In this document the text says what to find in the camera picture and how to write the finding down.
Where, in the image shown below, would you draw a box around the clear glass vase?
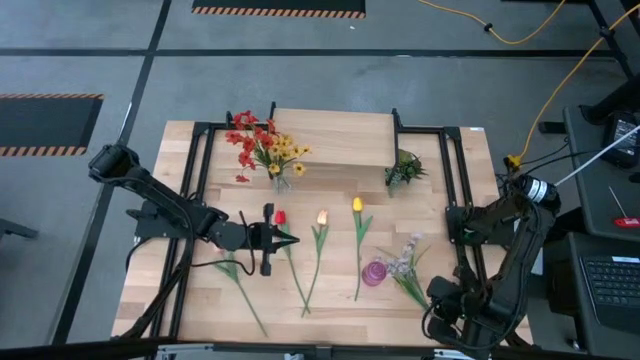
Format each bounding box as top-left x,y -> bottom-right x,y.
271,172 -> 292,195

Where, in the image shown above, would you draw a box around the pink artificial tulip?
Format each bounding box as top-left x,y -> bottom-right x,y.
213,244 -> 269,338

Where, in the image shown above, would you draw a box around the pink ribbed glass vase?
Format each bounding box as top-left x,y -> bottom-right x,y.
361,259 -> 389,287

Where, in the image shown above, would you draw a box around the white cable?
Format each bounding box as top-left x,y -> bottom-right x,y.
554,124 -> 640,187

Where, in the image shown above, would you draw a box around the red artificial tulip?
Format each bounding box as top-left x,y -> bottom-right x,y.
273,209 -> 311,315

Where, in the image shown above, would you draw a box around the peach artificial tulip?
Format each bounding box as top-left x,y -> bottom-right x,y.
301,209 -> 331,319

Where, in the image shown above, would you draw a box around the black metal table frame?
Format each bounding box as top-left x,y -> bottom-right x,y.
113,110 -> 534,349

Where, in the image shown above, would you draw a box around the yellow extension cable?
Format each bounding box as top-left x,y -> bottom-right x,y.
417,0 -> 569,46

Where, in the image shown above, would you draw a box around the dark grey desk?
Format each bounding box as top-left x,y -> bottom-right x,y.
563,103 -> 640,244

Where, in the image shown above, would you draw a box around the grey chair base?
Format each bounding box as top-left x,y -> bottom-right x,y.
0,218 -> 40,242

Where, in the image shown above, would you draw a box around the yellow cable with plug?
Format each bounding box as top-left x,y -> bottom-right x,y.
504,2 -> 640,171

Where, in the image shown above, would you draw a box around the black laptop keyboard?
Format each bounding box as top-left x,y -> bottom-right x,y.
579,254 -> 640,334

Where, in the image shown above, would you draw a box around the black hazard striped floor mat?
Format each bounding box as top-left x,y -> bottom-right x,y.
0,93 -> 105,157
191,0 -> 367,20

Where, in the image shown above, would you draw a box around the black equipment stand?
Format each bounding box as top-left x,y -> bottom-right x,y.
579,0 -> 640,126

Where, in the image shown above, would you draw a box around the wooden shelf with black legs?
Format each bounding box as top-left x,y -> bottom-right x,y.
269,102 -> 404,174

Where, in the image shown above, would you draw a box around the yellow artificial flower bunch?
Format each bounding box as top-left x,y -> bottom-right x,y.
264,133 -> 314,177

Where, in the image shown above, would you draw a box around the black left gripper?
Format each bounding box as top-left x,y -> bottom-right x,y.
245,202 -> 301,277

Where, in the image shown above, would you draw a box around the white artificial flower bunch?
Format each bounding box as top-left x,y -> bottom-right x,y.
377,232 -> 431,311

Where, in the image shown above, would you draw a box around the black power cable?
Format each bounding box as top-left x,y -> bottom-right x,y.
497,141 -> 604,187

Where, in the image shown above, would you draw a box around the small potted succulent plant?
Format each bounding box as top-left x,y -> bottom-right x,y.
383,149 -> 429,196

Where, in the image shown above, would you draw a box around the yellow artificial tulip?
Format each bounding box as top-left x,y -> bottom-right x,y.
351,196 -> 375,302

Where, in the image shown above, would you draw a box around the red handled screwdriver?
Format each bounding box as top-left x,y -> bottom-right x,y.
607,185 -> 640,230

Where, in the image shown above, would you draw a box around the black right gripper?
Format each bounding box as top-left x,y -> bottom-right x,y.
425,275 -> 471,347

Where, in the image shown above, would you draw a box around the red artificial flower bunch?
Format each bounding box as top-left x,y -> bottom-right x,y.
224,109 -> 279,184

